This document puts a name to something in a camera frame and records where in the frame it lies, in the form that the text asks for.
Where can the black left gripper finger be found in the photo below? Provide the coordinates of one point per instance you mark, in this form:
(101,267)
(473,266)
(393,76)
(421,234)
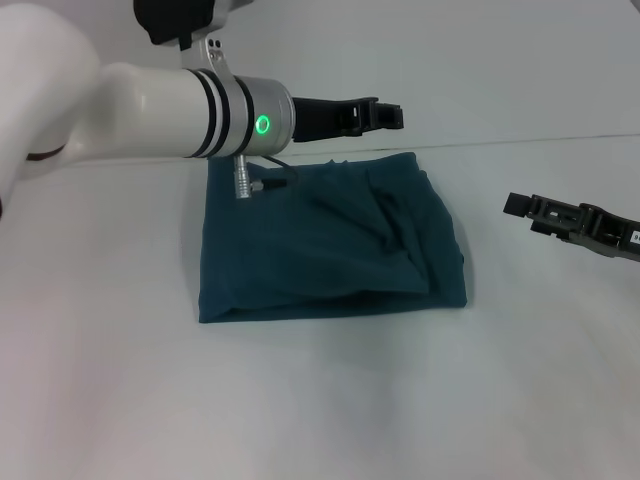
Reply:
(387,110)
(385,124)

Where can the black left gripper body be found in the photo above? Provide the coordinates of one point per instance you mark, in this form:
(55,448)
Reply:
(325,117)

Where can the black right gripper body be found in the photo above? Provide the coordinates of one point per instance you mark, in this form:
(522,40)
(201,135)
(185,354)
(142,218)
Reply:
(612,232)

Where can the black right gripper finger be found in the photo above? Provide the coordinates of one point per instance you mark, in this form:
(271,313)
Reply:
(555,234)
(540,207)

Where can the teal t-shirt with FREE print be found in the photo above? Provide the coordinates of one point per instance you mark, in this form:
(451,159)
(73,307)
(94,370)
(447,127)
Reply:
(325,250)

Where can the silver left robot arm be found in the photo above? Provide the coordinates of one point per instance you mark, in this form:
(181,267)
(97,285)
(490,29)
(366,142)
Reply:
(150,115)

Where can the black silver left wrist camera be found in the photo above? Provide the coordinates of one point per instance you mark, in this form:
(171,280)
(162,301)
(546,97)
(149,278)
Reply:
(170,20)

